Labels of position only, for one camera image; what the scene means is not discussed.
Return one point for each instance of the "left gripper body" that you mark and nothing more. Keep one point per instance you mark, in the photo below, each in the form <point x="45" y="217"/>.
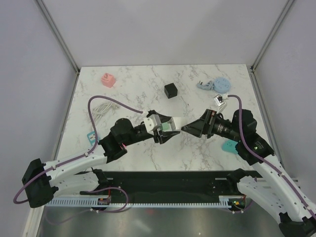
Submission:
<point x="153" y="112"/>

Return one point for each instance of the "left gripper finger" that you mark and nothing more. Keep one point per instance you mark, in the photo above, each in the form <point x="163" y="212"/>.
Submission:
<point x="167" y="135"/>
<point x="175" y="122"/>

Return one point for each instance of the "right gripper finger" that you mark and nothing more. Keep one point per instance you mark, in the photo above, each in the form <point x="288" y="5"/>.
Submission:
<point x="194" y="129"/>
<point x="198" y="118"/>

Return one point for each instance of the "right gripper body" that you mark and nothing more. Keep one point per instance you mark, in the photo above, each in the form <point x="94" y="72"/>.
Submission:
<point x="210" y="119"/>

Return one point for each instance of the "green plug adapter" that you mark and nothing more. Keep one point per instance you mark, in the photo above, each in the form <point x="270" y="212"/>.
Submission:
<point x="165" y="126"/>

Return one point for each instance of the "blue round power strip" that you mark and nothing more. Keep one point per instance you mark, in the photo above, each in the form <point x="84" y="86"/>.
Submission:
<point x="222" y="85"/>

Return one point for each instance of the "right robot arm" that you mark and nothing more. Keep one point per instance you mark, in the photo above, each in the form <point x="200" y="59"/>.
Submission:
<point x="294" y="213"/>

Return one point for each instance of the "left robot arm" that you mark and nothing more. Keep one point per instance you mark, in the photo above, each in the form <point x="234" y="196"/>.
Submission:
<point x="43" y="181"/>

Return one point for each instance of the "black cube socket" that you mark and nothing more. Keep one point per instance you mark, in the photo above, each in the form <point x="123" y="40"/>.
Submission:
<point x="170" y="90"/>

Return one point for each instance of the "teal triangular power strip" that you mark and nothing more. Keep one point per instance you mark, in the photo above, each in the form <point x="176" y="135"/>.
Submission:
<point x="229" y="146"/>

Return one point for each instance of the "pink cube socket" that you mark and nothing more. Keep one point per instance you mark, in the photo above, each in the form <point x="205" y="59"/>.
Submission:
<point x="108" y="80"/>

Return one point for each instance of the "teal square adapter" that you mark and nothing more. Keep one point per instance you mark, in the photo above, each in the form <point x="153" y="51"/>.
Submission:
<point x="92" y="138"/>

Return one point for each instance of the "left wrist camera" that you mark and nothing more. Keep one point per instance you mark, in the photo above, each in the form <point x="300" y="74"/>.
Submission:
<point x="152" y="123"/>

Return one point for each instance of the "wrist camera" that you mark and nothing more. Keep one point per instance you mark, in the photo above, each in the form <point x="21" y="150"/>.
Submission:
<point x="152" y="123"/>
<point x="220" y="101"/>

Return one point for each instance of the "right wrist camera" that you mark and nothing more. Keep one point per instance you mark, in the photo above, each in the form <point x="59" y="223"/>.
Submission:
<point x="220" y="101"/>

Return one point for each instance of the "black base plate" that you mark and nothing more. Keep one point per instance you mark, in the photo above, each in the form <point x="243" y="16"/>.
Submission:
<point x="170" y="185"/>

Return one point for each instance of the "white cable duct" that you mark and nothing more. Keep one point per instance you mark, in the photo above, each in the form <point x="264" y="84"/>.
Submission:
<point x="119" y="202"/>

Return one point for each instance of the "right aluminium frame post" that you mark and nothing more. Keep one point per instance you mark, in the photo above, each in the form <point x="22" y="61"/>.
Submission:
<point x="272" y="34"/>

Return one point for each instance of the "aluminium frame post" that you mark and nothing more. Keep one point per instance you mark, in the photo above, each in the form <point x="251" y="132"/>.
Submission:
<point x="53" y="27"/>
<point x="272" y="34"/>

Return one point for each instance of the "left aluminium frame post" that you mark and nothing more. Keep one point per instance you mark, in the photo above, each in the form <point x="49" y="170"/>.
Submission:
<point x="53" y="27"/>

